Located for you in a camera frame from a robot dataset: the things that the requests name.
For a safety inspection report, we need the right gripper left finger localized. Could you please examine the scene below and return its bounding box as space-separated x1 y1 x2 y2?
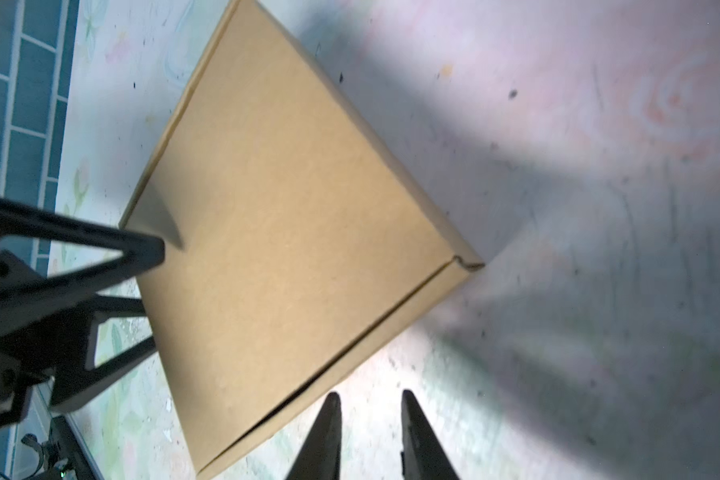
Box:
286 392 342 480

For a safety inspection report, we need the brown cardboard box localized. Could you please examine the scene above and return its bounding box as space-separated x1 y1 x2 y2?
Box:
120 1 484 479

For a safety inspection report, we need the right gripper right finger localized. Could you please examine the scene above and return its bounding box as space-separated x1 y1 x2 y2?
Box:
401 389 459 480

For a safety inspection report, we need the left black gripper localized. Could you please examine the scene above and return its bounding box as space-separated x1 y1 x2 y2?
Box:
0 197 165 429

